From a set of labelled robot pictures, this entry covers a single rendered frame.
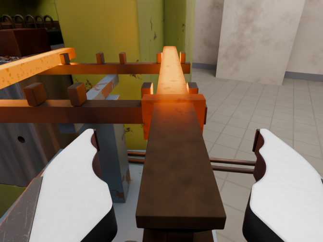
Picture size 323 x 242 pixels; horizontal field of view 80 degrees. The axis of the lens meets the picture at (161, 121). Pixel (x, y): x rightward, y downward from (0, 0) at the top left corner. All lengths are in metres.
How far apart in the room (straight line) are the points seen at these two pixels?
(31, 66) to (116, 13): 0.34
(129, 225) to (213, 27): 4.16
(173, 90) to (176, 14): 0.88
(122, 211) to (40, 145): 0.37
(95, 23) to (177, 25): 0.48
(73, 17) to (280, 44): 3.24
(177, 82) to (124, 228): 0.29
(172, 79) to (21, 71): 0.24
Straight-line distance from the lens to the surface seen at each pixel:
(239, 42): 3.69
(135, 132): 0.75
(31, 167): 0.79
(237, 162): 0.53
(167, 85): 0.19
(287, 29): 3.61
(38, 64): 0.41
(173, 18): 1.05
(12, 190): 0.95
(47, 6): 1.19
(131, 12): 0.63
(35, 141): 0.69
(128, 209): 0.42
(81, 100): 0.22
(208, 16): 4.39
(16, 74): 0.36
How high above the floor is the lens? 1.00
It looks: 28 degrees down
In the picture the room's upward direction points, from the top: 1 degrees counter-clockwise
